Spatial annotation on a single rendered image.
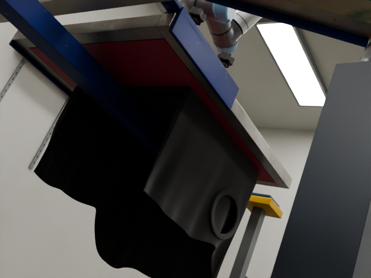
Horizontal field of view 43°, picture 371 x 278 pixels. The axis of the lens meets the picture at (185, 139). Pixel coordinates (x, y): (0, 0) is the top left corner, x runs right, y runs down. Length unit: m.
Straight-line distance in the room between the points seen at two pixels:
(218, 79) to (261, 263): 3.98
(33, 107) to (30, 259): 1.13
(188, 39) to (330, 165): 0.45
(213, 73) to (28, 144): 2.57
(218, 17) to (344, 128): 0.51
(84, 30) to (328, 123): 0.66
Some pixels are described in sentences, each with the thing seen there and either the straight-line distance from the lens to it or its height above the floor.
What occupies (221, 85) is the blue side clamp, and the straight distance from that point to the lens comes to 1.16.
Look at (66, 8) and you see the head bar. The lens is 1.24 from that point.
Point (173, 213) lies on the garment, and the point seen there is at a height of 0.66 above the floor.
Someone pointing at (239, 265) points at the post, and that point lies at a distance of 1.73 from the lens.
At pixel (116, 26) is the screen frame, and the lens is 1.13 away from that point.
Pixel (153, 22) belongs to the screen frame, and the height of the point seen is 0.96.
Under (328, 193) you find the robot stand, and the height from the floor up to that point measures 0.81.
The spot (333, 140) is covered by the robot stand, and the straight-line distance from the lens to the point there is 1.21.
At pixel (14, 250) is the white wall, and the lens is 3.66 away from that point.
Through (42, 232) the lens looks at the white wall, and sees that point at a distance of 3.77.
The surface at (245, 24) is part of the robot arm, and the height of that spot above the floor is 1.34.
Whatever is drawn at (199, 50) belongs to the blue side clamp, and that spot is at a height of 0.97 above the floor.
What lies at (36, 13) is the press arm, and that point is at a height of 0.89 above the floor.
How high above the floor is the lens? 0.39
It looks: 22 degrees up
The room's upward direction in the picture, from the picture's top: 23 degrees clockwise
